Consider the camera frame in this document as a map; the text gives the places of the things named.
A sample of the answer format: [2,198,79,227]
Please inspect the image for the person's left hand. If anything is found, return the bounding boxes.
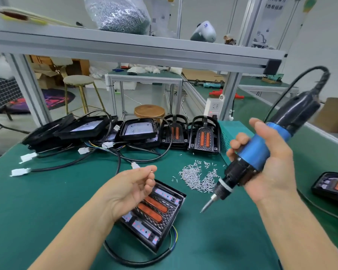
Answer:
[97,165,157,222]

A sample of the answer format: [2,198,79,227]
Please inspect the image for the person's right hand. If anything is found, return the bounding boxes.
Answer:
[226,118,298,205]

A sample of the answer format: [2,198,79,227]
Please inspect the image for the black cover orange strips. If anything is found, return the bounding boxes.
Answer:
[159,114,189,150]
[187,115,222,155]
[132,194,172,225]

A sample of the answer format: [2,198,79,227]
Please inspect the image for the blue black electric screwdriver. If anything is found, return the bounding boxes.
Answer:
[200,90,323,214]

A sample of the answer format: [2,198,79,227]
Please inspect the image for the heap of small silver screws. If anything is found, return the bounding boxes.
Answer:
[172,160,222,195]

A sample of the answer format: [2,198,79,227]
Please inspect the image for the stack of unassembled lamp housings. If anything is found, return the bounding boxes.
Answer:
[21,112,161,151]

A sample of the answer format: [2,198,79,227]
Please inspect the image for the person's left forearm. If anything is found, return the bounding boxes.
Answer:
[28,194,116,270]

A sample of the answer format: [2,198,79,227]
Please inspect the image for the teal power supply box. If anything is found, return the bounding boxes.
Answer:
[220,121,255,162]

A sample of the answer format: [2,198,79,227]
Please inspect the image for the brown cardboard box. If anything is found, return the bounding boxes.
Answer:
[312,97,338,134]

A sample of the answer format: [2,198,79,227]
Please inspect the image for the round brown wooden stool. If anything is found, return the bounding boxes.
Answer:
[134,104,166,120]

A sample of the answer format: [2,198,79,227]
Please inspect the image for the white power strip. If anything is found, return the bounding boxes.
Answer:
[204,97,223,119]

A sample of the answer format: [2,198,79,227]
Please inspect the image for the green workbench white legs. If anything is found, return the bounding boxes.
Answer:
[239,75,294,107]

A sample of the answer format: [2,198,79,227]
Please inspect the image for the red tool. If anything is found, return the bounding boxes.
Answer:
[208,90,244,100]

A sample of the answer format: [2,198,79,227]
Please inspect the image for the small green workbench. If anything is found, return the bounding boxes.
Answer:
[104,69,184,119]

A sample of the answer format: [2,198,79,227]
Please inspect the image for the round beige stool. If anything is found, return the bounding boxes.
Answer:
[63,75,108,116]

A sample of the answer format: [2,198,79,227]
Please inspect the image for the colourful round rug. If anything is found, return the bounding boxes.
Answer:
[11,88,75,114]

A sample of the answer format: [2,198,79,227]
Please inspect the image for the open brown cardboard carton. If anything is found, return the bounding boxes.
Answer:
[31,61,65,90]

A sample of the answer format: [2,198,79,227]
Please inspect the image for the white handheld device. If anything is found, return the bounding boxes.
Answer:
[190,21,217,44]

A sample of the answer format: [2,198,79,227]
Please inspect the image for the black checked cloth table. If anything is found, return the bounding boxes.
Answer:
[0,77,23,116]

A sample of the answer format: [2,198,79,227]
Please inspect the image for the clear bag of screws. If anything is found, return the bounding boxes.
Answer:
[83,0,152,35]

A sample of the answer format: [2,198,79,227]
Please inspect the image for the beige flat folder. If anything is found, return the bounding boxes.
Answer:
[0,9,82,29]

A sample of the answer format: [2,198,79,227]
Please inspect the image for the aluminium shelf frame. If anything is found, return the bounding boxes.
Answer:
[0,0,288,127]

